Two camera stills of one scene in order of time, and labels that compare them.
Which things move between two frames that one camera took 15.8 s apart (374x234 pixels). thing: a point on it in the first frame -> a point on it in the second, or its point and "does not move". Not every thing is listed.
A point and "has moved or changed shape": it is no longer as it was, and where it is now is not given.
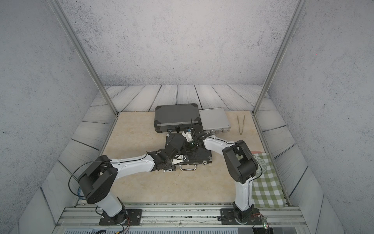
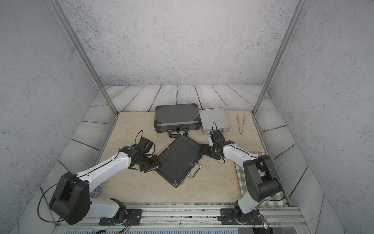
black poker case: (187, 155) has moved or changed shape
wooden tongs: (239, 126) does not move
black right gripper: (186, 146) -> (206, 151)
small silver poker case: (214, 120) does not move
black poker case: (177, 118) does not move
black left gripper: (171, 168) -> (156, 164)
